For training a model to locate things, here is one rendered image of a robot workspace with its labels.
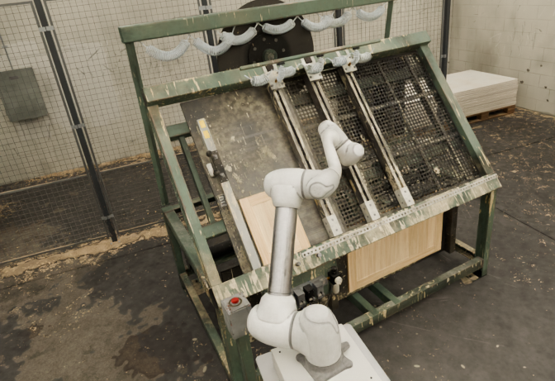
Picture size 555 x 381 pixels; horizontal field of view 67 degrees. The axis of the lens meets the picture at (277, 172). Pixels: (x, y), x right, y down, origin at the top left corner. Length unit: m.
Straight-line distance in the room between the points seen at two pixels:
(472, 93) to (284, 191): 5.54
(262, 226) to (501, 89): 5.63
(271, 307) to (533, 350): 2.03
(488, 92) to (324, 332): 5.99
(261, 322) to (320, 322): 0.26
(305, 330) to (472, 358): 1.67
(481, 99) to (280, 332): 5.96
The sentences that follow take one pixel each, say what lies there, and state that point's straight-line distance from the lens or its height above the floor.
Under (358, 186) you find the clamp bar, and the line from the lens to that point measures 2.70.
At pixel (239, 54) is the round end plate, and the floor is 1.90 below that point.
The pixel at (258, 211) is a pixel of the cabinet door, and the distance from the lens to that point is 2.47.
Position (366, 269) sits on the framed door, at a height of 0.39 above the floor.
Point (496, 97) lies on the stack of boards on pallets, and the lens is 7.45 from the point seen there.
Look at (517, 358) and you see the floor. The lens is 3.29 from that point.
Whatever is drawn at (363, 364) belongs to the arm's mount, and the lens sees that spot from 1.94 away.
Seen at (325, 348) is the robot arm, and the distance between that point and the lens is 1.78.
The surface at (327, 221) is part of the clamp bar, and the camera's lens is 2.55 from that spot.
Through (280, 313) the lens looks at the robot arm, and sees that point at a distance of 1.81.
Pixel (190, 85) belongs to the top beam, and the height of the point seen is 1.84.
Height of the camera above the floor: 2.34
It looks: 24 degrees down
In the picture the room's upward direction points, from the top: 7 degrees counter-clockwise
